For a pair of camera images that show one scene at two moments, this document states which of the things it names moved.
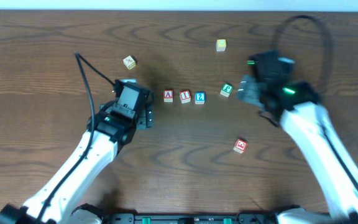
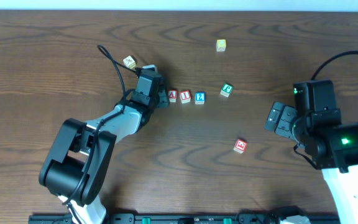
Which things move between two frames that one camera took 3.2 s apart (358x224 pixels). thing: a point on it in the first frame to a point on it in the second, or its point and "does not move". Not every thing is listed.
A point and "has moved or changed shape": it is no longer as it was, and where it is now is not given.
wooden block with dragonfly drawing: x=130 y=62 does not move
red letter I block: x=185 y=96 does not move
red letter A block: x=168 y=97 has moved or changed shape
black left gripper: x=149 y=115 to x=161 y=97
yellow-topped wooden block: x=221 y=45 does not move
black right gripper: x=250 y=92 to x=281 y=119
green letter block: x=226 y=90 does not move
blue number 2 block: x=199 y=98 does not move
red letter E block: x=240 y=145 does not move
